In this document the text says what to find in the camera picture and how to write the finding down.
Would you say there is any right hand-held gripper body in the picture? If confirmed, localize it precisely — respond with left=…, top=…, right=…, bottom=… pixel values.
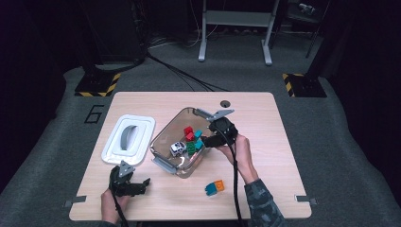
left=207, top=109, right=239, bottom=147

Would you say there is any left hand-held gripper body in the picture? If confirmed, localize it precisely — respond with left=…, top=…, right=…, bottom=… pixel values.
left=108, top=159, right=141, bottom=198

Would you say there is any white toy car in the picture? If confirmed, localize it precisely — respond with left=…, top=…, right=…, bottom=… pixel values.
left=169, top=141, right=188, bottom=157

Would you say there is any transparent brown storage box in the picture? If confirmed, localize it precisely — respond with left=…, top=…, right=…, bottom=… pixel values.
left=149, top=106, right=221, bottom=180

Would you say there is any person's left hand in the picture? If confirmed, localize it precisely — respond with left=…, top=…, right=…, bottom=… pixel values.
left=99, top=187, right=131, bottom=223

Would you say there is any person's right hand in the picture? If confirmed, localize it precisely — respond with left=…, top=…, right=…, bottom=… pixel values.
left=217, top=133, right=260, bottom=184

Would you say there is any dark teal toy block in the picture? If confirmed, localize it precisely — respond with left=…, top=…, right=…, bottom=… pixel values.
left=204, top=182, right=218, bottom=197

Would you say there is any white storage box lid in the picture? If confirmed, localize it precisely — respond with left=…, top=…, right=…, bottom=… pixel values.
left=100, top=113, right=157, bottom=166

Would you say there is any black yellow striped floor plate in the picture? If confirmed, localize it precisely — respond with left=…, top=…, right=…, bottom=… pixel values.
left=74, top=72, right=122, bottom=97
left=282, top=73, right=328, bottom=98

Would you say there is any white metal stand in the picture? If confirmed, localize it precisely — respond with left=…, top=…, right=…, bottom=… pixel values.
left=198, top=0, right=281, bottom=66

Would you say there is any grey device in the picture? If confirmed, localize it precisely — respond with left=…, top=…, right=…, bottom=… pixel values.
left=297, top=2, right=316, bottom=16

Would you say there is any left hand-held gripper black cable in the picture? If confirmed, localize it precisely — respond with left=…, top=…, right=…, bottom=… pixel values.
left=108, top=187, right=130, bottom=227

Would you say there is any hand-held gripper black cable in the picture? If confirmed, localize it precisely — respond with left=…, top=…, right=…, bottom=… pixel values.
left=108, top=187, right=130, bottom=227
left=218, top=127, right=244, bottom=227

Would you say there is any grey metal table bracket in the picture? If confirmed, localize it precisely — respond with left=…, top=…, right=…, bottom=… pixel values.
left=62, top=195, right=87, bottom=208
left=294, top=194, right=318, bottom=206

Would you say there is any right hand-held gripper black cable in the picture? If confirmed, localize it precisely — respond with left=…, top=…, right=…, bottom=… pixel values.
left=218, top=127, right=244, bottom=227

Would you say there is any black floor cable bundle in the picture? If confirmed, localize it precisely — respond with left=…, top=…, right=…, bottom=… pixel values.
left=146, top=51, right=231, bottom=93

